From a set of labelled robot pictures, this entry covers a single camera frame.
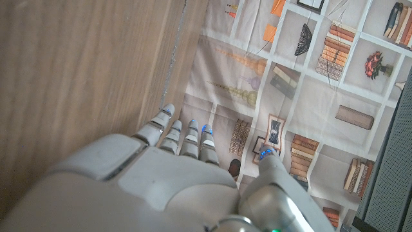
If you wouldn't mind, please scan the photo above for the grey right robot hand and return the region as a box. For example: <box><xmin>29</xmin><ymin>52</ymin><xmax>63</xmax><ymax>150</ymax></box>
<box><xmin>0</xmin><ymin>102</ymin><xmax>336</xmax><ymax>232</ymax></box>

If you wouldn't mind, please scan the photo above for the printed bookshelf backdrop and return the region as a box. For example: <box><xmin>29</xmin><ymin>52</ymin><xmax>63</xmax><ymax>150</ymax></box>
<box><xmin>176</xmin><ymin>0</ymin><xmax>412</xmax><ymax>232</ymax></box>

